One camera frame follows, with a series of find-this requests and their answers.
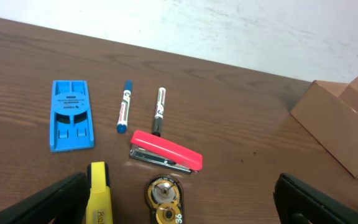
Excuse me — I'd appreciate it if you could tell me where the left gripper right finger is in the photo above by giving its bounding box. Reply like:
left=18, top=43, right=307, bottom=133
left=273, top=173, right=358, bottom=224

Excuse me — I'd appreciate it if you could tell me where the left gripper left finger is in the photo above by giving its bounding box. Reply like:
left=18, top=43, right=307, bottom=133
left=0, top=172, right=90, bottom=224

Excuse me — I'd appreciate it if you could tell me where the blue plastic whiteboard eraser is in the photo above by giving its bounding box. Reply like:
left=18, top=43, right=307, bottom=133
left=49, top=80, right=94, bottom=152

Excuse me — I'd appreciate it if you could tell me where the cardboard box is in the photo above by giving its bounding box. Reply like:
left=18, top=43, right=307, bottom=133
left=290, top=77, right=358, bottom=178

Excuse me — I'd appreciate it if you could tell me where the correction tape dispenser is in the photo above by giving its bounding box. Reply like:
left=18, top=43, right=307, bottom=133
left=144, top=174, right=185, bottom=224

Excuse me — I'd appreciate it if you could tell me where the yellow highlighter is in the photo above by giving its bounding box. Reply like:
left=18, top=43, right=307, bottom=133
left=86, top=161, right=113, bottom=224

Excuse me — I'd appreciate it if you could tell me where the blue whiteboard marker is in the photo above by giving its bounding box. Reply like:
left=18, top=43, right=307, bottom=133
left=117, top=80, right=132, bottom=134

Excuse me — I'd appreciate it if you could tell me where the black whiteboard marker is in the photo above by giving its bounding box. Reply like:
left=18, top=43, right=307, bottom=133
left=152, top=87, right=166, bottom=137

